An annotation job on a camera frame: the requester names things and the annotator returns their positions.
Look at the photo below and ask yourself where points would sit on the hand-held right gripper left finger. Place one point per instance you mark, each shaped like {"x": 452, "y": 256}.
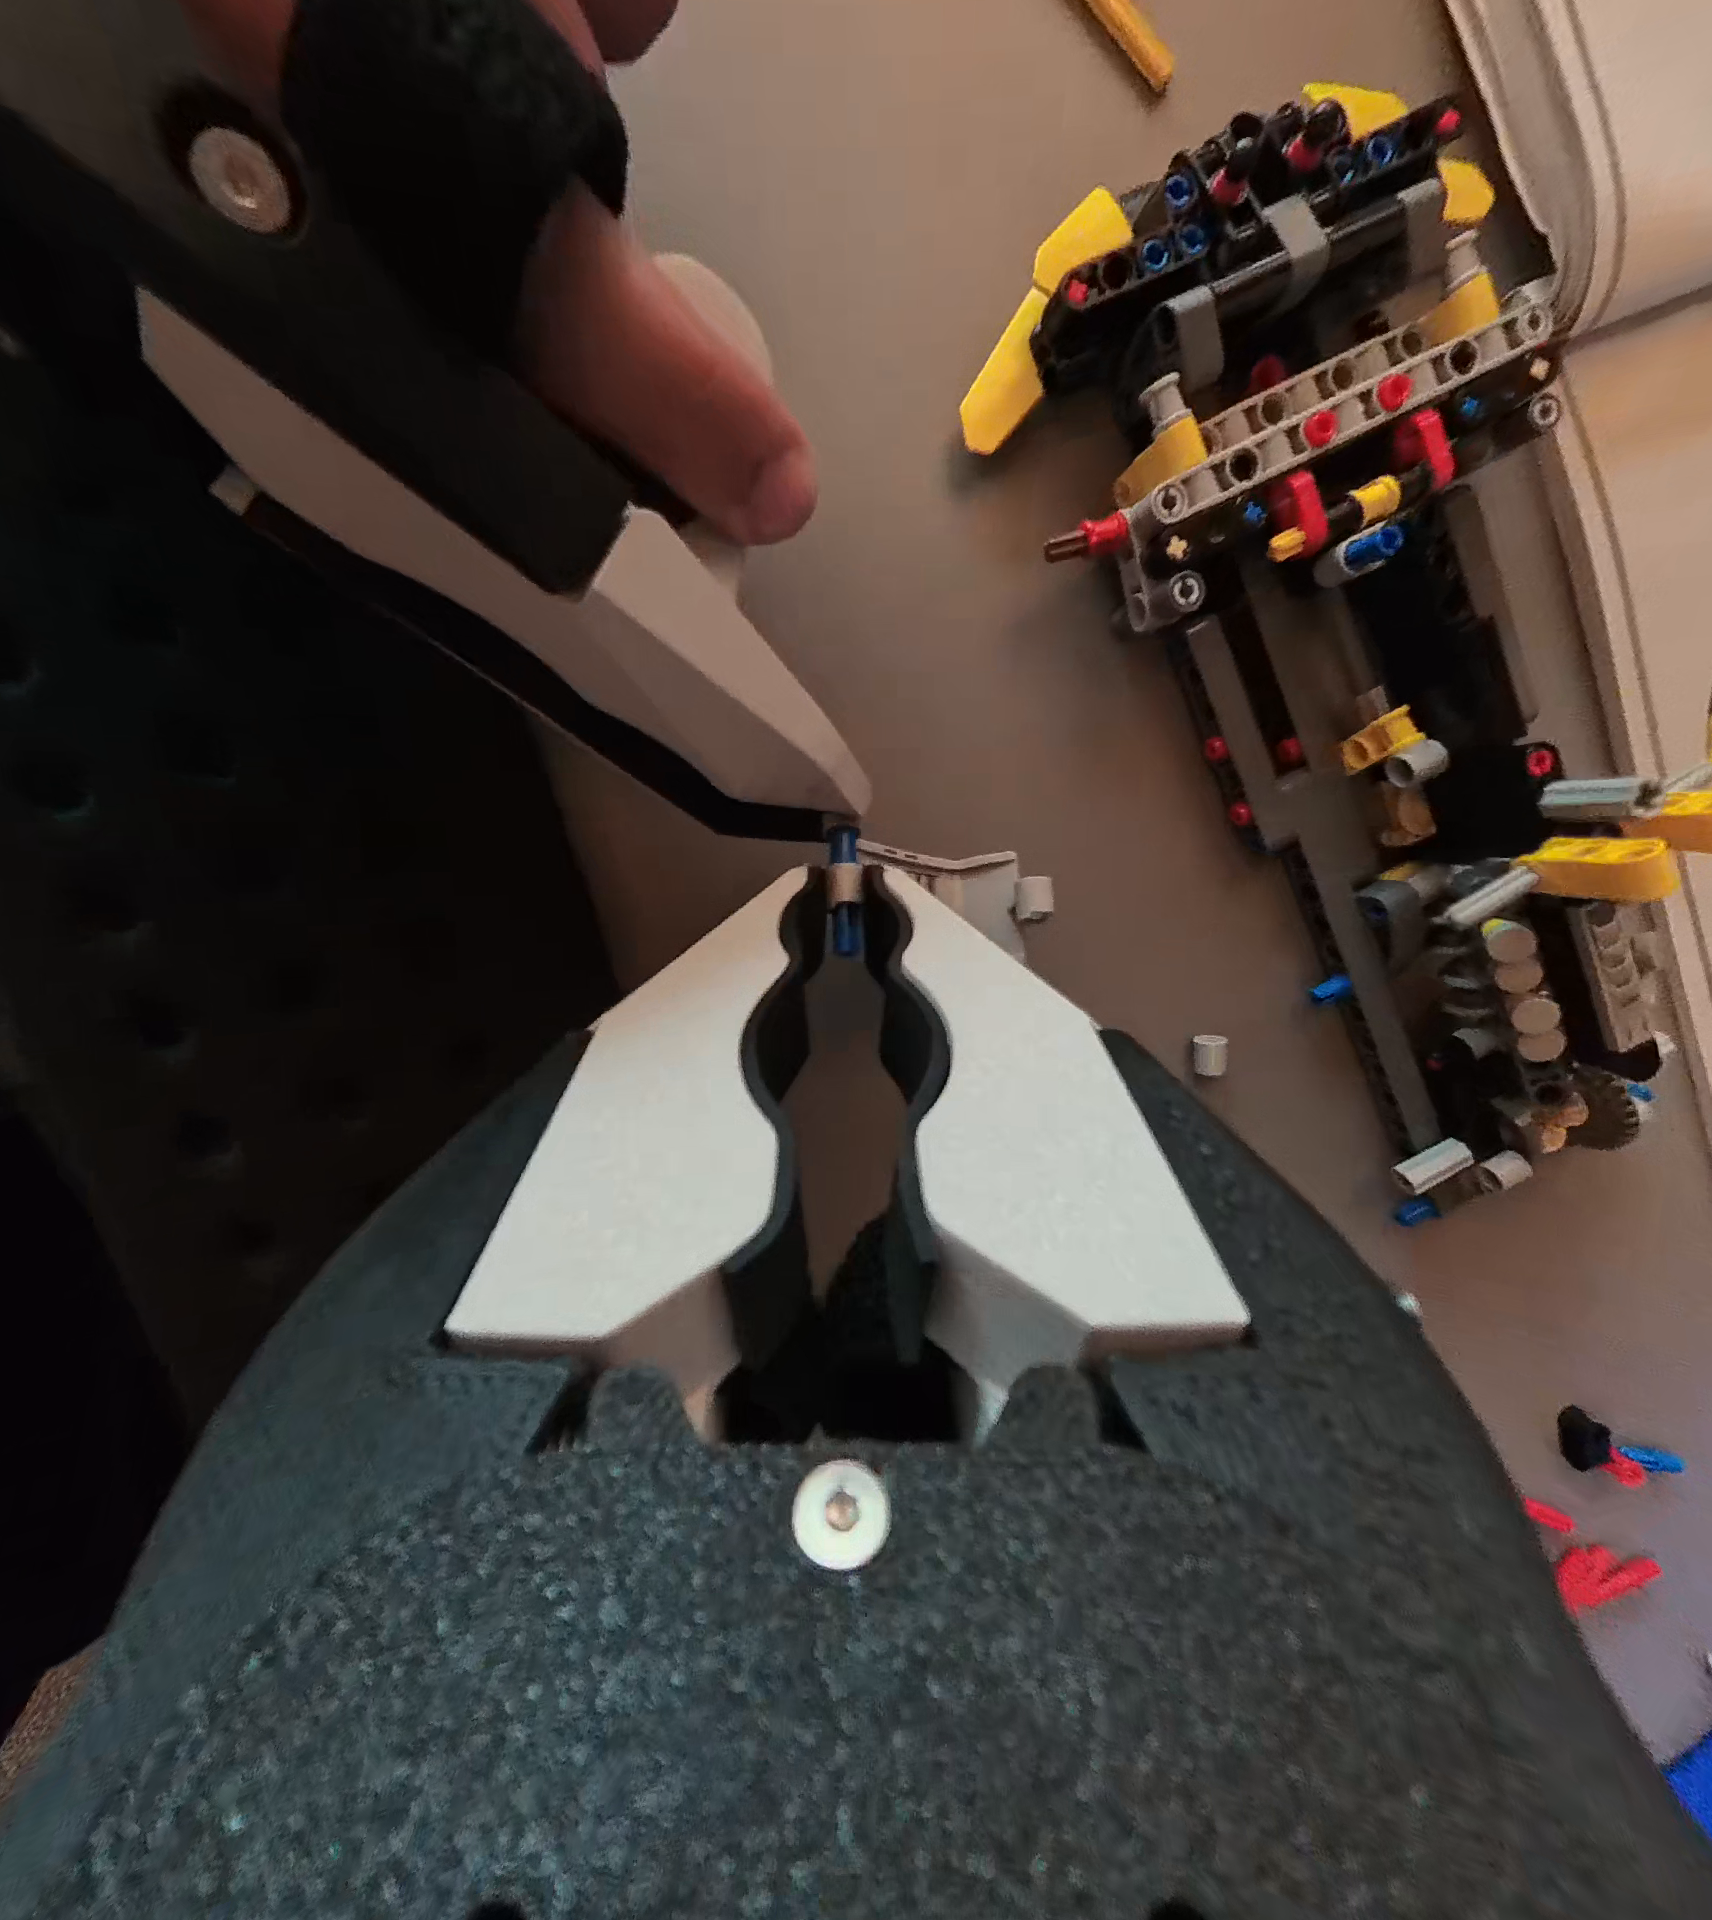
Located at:
{"x": 616, "y": 1184}

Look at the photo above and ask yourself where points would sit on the black dotted mat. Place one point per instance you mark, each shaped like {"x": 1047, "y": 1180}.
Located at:
{"x": 121, "y": 901}

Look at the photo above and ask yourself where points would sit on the lego car chassis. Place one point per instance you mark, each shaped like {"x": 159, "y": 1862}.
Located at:
{"x": 1320, "y": 675}

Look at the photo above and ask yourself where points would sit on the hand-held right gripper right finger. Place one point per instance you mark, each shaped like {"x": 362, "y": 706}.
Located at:
{"x": 1067, "y": 1184}

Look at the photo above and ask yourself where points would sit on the pile of small lego pins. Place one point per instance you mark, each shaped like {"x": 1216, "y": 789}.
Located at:
{"x": 1598, "y": 1575}

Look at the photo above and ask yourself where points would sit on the grey lego bush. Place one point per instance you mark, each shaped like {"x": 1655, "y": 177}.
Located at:
{"x": 847, "y": 884}
{"x": 1213, "y": 1052}

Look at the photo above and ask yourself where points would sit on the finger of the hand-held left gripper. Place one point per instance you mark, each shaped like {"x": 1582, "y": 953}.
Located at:
{"x": 497, "y": 668}
{"x": 647, "y": 660}

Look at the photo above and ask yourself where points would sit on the open instruction booklet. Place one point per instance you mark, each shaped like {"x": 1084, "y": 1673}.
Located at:
{"x": 1666, "y": 451}

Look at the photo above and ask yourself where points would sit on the person's left hand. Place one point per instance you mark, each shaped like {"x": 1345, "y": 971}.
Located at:
{"x": 677, "y": 405}

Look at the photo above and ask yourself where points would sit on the thin yellow lego piece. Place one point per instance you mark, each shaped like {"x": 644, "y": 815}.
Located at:
{"x": 1134, "y": 45}

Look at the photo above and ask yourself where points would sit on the blue lego pin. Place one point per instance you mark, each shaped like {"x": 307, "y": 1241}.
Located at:
{"x": 847, "y": 930}

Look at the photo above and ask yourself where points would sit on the grey lego seat piece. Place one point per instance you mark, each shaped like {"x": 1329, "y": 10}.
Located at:
{"x": 977, "y": 878}

